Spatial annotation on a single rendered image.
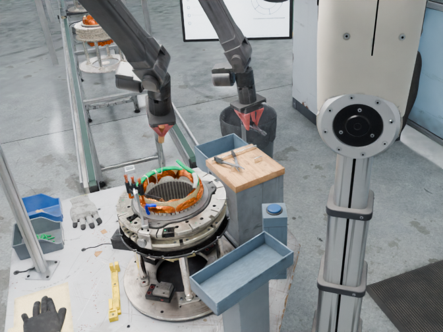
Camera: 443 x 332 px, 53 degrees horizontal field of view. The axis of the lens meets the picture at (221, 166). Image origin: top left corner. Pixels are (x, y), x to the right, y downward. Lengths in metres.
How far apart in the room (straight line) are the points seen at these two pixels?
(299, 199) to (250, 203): 1.66
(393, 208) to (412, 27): 2.36
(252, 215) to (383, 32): 0.84
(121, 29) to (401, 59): 0.51
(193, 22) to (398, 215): 1.77
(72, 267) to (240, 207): 0.63
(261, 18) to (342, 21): 1.34
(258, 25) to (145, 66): 1.23
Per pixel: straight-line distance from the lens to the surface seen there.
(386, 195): 3.22
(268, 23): 2.14
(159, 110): 1.10
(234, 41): 1.31
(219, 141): 1.65
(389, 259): 2.73
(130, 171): 1.30
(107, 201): 1.90
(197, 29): 2.18
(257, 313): 1.21
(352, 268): 1.23
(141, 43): 0.94
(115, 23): 0.90
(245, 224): 1.49
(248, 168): 1.45
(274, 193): 1.49
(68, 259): 1.68
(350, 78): 0.87
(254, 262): 1.17
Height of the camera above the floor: 1.85
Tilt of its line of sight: 32 degrees down
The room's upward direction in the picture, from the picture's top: 5 degrees counter-clockwise
